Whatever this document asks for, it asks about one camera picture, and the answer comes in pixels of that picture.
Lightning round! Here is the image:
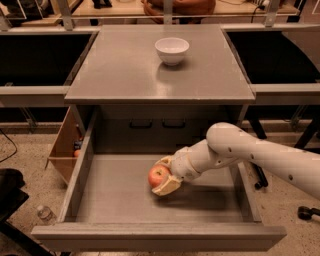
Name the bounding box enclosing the black chair base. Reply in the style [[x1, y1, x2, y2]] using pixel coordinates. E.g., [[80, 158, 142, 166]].
[[0, 168, 53, 256]]

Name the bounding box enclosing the black drawer handle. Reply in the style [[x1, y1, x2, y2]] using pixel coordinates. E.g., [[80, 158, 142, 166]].
[[162, 119, 186, 129], [129, 119, 153, 129]]

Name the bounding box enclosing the grey counter cabinet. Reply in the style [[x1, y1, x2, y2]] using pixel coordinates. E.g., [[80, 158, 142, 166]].
[[64, 24, 256, 138]]

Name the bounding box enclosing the red apple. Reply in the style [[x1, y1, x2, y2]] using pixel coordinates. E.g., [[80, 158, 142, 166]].
[[148, 164, 170, 188]]

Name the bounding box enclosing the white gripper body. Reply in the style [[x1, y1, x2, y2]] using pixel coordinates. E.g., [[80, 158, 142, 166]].
[[170, 146, 202, 182]]

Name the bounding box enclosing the small orange ball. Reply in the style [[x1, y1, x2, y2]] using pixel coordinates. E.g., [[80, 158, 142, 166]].
[[73, 149, 81, 157]]

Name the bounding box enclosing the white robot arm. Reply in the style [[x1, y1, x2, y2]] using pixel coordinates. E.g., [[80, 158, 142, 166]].
[[152, 122, 320, 199]]

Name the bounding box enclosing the black pole on floor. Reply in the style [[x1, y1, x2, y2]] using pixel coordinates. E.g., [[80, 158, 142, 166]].
[[252, 164, 269, 190]]

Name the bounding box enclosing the black floor cable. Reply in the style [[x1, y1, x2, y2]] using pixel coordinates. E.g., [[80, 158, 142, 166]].
[[0, 128, 18, 164]]

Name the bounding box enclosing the brown leather bag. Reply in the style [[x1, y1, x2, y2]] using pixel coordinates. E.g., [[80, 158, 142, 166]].
[[141, 0, 216, 24]]

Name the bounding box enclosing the black caster wheel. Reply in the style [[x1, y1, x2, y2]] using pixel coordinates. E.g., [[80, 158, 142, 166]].
[[297, 206, 320, 220]]

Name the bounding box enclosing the white ceramic bowl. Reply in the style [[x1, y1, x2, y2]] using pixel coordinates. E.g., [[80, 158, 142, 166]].
[[155, 37, 190, 66]]

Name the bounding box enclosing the clear plastic water bottle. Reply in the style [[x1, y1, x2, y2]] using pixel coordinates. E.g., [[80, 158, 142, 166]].
[[37, 205, 56, 225]]

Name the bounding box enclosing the grey open top drawer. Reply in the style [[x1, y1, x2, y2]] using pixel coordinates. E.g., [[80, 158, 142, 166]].
[[32, 114, 286, 252]]

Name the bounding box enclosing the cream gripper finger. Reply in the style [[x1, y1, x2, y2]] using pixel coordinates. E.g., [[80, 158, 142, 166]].
[[152, 175, 182, 196], [156, 156, 171, 169]]

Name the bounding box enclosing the left black drawer handle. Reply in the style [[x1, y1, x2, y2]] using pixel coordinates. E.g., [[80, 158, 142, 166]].
[[129, 119, 153, 129]]

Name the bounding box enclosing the right black drawer handle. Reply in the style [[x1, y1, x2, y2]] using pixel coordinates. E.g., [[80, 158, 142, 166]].
[[162, 119, 186, 129]]

